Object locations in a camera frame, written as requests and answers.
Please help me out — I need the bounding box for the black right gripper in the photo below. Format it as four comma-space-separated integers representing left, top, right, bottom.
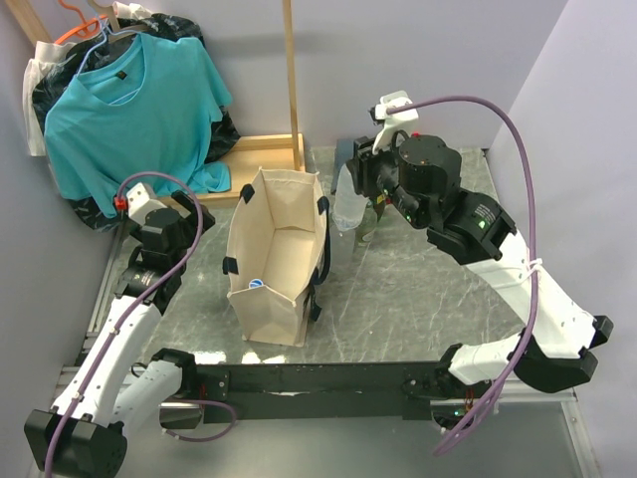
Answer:
345, 125, 427, 229

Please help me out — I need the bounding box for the green glass bottle yellow label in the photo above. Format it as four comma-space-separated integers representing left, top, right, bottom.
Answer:
371, 196, 387, 222

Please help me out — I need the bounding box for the clear bottle green cap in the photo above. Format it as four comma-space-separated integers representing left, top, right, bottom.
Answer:
355, 216, 378, 245

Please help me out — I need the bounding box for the beige canvas tote bag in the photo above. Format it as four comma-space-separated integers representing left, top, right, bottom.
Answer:
222, 168, 330, 347

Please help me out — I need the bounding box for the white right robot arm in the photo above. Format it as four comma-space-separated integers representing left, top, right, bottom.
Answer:
346, 130, 613, 396

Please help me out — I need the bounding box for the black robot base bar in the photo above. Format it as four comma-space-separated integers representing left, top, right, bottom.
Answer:
138, 361, 499, 429

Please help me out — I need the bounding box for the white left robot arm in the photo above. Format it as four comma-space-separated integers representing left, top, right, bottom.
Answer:
24, 183, 215, 477

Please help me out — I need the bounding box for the grey folded garment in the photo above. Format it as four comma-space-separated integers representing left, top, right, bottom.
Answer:
330, 138, 358, 195

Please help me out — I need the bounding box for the wooden rack base tray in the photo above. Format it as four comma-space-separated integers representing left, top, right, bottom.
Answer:
197, 133, 306, 211

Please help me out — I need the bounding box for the turquoise t-shirt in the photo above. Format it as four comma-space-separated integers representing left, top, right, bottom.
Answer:
44, 34, 232, 217

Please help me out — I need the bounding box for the dark patterned shirt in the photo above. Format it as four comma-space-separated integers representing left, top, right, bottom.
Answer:
31, 13, 242, 233

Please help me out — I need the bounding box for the wooden clothes hanger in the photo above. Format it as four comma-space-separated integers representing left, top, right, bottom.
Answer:
87, 0, 146, 43

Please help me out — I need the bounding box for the white hanging garment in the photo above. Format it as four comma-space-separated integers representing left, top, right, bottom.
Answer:
23, 2, 152, 157

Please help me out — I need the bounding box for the orange clothes hanger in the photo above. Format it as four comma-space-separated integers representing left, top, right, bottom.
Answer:
55, 0, 107, 45

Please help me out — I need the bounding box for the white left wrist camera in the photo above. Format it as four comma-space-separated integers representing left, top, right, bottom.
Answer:
114, 182, 165, 225

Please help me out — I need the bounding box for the wooden rack post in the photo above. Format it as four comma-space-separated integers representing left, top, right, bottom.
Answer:
4, 0, 52, 46
282, 0, 305, 170

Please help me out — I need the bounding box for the aluminium rail frame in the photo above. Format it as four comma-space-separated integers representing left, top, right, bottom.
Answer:
28, 218, 602, 478

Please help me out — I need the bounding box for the light blue wire hanger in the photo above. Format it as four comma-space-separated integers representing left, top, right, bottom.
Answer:
74, 20, 112, 81

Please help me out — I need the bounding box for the wooden rack left post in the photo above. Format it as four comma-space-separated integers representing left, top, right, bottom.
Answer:
4, 0, 52, 46

